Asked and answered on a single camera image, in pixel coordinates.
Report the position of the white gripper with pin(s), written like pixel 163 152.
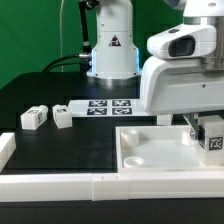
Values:
pixel 173 80

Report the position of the white square table top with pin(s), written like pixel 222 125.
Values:
pixel 159 148

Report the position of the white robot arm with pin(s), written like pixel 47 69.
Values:
pixel 114 60

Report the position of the white U-shaped fence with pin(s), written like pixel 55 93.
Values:
pixel 104 186

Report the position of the white sheet with markers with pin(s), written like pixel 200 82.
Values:
pixel 106 108

